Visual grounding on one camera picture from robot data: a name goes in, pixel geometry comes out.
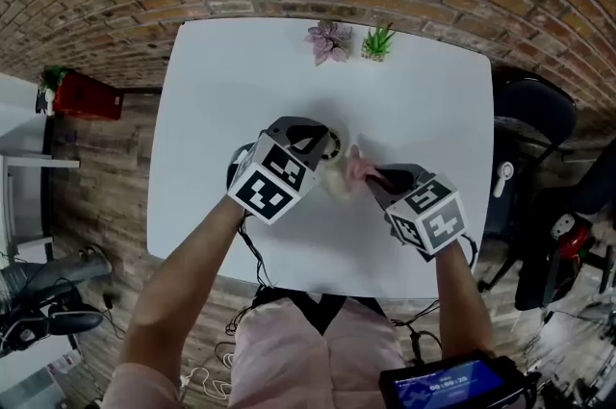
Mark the person's right forearm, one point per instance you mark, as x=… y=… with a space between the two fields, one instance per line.
x=462 y=301

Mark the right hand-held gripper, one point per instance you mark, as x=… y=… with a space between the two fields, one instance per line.
x=428 y=219

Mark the red box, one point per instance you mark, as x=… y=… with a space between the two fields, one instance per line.
x=89 y=96

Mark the purple-leaved potted plant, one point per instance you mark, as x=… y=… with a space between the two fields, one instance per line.
x=327 y=41

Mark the green spiky potted plant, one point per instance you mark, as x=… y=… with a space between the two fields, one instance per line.
x=377 y=43

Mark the black wrist-worn phone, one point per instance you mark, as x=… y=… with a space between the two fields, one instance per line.
x=438 y=385

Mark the small bushy green plant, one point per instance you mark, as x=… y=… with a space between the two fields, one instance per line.
x=54 y=77

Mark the black folding chair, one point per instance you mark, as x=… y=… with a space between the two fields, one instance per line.
x=539 y=109

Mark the person's pink clothing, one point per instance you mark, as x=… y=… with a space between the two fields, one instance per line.
x=298 y=364

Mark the pink wiping cloth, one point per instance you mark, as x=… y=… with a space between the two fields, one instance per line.
x=361 y=166

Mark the black office chair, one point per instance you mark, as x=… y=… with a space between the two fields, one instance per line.
x=534 y=282

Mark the black padded chair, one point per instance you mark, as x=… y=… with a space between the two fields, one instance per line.
x=72 y=323

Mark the person's left forearm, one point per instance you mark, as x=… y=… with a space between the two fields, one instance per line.
x=183 y=282

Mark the white side table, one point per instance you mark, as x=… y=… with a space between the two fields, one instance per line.
x=33 y=161

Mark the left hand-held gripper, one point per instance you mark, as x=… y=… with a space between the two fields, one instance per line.
x=269 y=181

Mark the small white figure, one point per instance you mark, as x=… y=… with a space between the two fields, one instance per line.
x=50 y=101

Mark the red and white toy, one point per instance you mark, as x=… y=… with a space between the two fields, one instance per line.
x=572 y=238

